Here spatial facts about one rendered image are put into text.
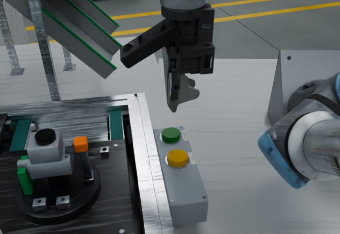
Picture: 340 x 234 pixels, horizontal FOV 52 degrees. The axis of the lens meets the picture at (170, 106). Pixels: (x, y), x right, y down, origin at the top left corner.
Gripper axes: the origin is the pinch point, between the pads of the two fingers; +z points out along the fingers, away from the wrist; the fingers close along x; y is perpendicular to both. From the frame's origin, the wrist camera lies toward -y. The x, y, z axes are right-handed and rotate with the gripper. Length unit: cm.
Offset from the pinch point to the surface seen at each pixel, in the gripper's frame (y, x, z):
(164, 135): -1.3, -1.0, 6.4
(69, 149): -18.3, -12.5, -2.5
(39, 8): -24.5, 20.2, -14.3
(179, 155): 0.5, -7.3, 6.5
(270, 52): 133, 218, 103
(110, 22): -10.2, 48.7, 0.6
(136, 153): -7.5, -4.0, 7.6
